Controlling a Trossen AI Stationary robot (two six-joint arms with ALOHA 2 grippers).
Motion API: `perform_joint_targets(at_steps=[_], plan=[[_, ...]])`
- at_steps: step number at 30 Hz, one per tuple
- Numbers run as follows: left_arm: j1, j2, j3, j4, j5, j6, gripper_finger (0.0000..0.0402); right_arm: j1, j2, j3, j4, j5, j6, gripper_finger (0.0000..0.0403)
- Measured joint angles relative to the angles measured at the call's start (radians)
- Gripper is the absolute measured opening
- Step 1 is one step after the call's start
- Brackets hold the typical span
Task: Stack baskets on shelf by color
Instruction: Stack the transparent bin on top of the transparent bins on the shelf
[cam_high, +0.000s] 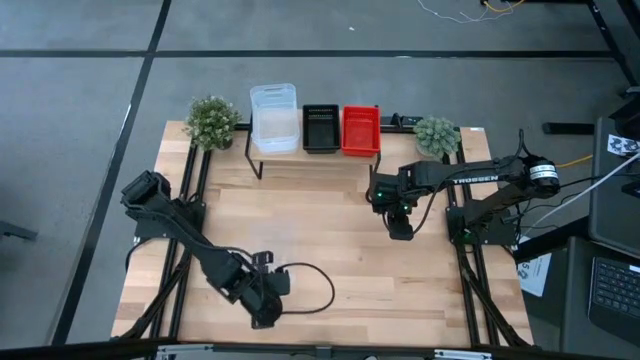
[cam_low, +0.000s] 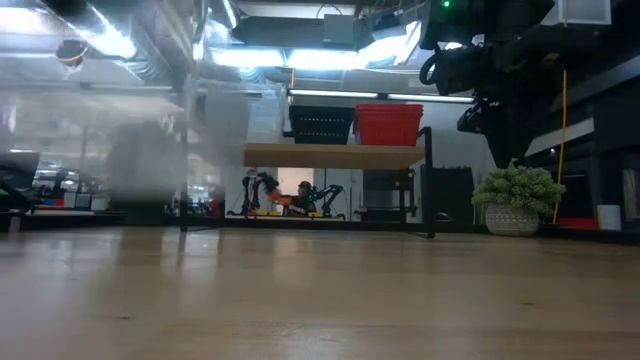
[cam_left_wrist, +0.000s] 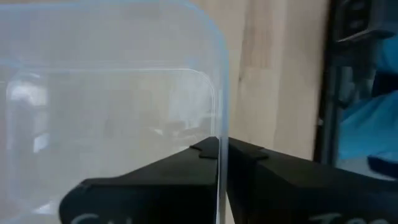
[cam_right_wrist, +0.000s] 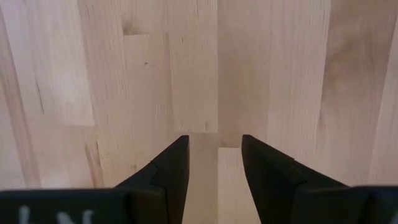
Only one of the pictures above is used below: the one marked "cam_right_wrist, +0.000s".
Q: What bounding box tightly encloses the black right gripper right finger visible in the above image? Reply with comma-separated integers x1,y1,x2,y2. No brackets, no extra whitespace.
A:
242,134,368,224

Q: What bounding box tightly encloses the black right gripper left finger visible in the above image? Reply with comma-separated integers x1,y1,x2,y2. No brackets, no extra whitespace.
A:
114,135,190,224

